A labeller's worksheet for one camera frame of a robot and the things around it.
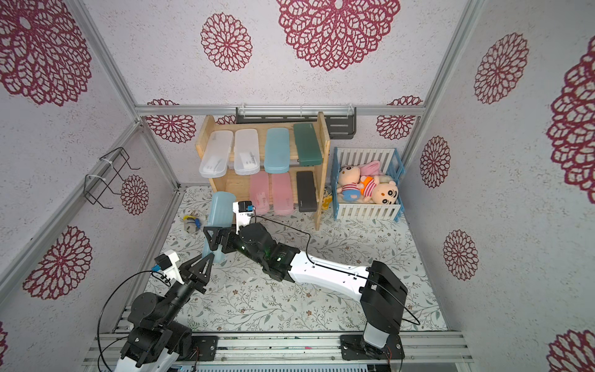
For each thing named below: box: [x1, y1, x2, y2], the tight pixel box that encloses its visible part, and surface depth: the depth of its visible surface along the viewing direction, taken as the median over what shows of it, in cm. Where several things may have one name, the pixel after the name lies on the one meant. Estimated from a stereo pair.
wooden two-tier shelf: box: [196, 111, 331, 231], surface depth 76 cm
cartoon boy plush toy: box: [360, 175, 399, 205], surface depth 103 cm
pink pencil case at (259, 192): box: [249, 171, 270, 216], surface depth 91 cm
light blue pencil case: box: [264, 127, 291, 174], surface depth 71 cm
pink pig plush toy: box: [337, 160, 382, 202], surface depth 107 cm
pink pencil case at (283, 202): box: [271, 172, 294, 215], surface depth 89 cm
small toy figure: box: [182, 214, 201, 234], surface depth 102 cm
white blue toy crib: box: [330, 146, 406, 222], surface depth 107 cm
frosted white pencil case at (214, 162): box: [199, 130, 234, 179], surface depth 70 cm
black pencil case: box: [296, 171, 317, 213], surface depth 91 cm
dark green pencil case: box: [293, 122, 324, 167], surface depth 77 cm
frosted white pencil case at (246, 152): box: [233, 128, 261, 176], surface depth 70 cm
